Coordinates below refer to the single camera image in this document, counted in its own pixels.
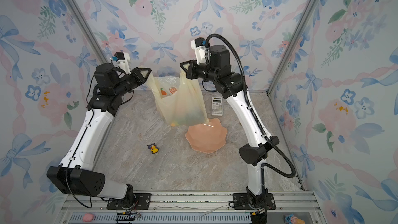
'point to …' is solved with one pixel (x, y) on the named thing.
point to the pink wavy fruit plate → (207, 137)
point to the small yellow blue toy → (153, 148)
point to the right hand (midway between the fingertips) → (180, 63)
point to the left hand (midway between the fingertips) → (151, 67)
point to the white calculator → (217, 106)
